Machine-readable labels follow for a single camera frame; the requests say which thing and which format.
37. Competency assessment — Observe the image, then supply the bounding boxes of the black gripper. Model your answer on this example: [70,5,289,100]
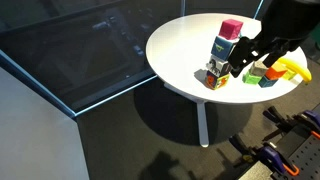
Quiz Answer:
[227,31,303,78]

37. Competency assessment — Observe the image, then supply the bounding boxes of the pink block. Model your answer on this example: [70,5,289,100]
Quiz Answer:
[218,18,245,41]

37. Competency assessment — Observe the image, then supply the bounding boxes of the grey dice block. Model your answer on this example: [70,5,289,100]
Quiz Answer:
[248,59,269,77]

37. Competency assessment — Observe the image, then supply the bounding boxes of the dark blue block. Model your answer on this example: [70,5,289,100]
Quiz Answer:
[258,75,279,89]

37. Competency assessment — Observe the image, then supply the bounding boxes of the small lime green block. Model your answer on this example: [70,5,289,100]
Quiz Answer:
[282,69,298,81]

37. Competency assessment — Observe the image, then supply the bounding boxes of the blue black fabric cube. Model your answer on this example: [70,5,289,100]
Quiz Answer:
[210,34,241,62]

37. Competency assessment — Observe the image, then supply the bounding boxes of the black white fabric cube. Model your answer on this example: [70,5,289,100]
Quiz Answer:
[205,54,233,77]

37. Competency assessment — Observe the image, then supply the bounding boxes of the yellow banana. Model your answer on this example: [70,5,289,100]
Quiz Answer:
[276,57,313,84]

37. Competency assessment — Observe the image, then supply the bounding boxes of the yellow green fabric cube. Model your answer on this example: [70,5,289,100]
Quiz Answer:
[204,70,231,91]

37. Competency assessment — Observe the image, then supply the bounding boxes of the black spring clamp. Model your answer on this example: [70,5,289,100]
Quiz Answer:
[229,134,264,168]
[262,105,295,141]

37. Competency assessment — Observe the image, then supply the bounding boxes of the purple orange bar clamp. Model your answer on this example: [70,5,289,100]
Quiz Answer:
[294,109,320,140]
[258,142,301,178]

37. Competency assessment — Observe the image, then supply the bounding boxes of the white table base legs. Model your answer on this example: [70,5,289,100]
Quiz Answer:
[163,82,210,148]

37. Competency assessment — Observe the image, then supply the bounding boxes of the black perforated mounting board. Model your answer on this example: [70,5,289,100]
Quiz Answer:
[238,125,320,180]

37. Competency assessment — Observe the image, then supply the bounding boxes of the blue lit window frame rail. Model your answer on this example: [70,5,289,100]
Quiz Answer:
[0,49,158,118]

